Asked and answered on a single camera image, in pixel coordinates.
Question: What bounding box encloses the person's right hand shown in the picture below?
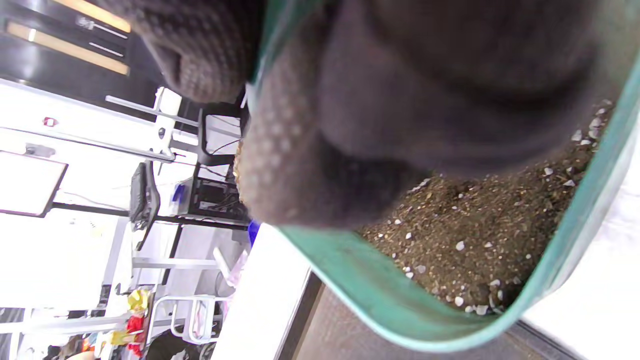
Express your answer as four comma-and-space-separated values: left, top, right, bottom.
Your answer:
95, 0, 616, 228

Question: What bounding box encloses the brown potting mix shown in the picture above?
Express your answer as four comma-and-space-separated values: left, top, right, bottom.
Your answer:
357, 100, 613, 316

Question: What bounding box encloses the green plastic bin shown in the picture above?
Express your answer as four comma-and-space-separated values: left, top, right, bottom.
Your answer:
277, 45, 640, 353

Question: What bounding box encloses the black computer tower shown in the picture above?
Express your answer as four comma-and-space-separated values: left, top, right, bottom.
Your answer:
190, 175, 251, 222

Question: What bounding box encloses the dark brown plastic tray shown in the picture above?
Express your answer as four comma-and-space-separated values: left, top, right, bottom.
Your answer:
270, 272, 586, 360

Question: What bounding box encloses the black double door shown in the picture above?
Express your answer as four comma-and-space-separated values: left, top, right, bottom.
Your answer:
0, 0, 168, 107

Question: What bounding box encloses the flat screen monitor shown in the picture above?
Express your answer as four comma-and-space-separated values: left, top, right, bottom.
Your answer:
0, 150, 69, 219

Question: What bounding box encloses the white wire cart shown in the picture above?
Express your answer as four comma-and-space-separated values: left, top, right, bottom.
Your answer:
145, 294, 232, 347

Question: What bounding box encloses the white metal frame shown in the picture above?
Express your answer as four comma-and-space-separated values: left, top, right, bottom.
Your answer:
0, 77, 201, 163

